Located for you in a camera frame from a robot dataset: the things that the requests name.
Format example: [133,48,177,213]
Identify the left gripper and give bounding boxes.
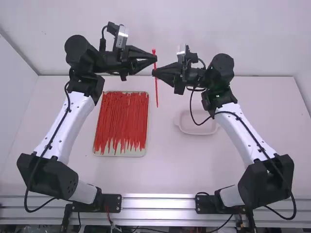
[97,45,158,82]

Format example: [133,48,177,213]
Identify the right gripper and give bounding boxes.
[152,59,207,96]

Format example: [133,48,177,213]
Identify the orange cable tie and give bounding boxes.
[151,48,161,108]

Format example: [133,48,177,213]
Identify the white dish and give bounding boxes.
[173,109,221,135]

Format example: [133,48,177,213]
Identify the pale tray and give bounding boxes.
[91,90,151,158]

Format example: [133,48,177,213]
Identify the silver rails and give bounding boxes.
[0,193,311,228]

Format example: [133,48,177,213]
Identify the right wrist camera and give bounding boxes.
[176,44,198,64]

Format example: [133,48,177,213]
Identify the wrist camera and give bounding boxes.
[106,21,130,50]
[176,44,198,64]

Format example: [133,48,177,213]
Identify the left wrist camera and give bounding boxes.
[106,21,130,50]

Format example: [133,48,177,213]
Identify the black cable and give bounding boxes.
[195,57,207,71]
[23,81,73,214]
[99,25,110,51]
[189,88,213,126]
[264,155,297,220]

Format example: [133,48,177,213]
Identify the row of orange cable ties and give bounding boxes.
[93,91,149,155]

